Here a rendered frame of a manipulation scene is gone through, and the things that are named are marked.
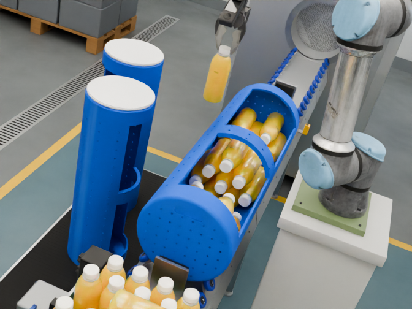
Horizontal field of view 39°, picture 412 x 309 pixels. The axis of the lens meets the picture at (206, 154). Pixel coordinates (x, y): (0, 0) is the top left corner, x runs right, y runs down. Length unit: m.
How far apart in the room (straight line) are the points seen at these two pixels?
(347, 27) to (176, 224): 0.67
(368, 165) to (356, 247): 0.23
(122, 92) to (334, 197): 1.03
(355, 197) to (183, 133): 2.61
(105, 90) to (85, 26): 2.79
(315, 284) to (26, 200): 2.00
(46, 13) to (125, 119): 3.10
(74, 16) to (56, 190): 2.08
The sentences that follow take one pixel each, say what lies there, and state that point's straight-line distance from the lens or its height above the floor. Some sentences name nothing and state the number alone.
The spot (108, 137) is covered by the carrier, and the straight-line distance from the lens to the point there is 2.34.
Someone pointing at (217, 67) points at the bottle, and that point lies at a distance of 1.93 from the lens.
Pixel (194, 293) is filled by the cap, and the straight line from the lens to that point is 1.48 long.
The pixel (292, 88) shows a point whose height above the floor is 1.08.
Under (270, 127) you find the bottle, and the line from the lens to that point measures 2.17.
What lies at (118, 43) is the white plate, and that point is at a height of 1.04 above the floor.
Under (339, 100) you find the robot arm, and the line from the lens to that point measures 1.54.
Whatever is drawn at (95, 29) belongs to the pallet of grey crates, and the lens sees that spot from 5.10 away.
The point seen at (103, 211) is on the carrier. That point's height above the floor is 0.52.
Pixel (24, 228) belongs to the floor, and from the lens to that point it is 3.22.
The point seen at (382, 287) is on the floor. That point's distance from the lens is 3.51.
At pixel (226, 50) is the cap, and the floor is 1.44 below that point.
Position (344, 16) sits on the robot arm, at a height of 1.75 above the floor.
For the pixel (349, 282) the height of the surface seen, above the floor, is 1.01.
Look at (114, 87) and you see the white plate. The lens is 2.41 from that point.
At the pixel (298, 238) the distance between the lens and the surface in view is 1.75.
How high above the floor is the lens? 2.14
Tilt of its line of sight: 32 degrees down
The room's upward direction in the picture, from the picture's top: 14 degrees clockwise
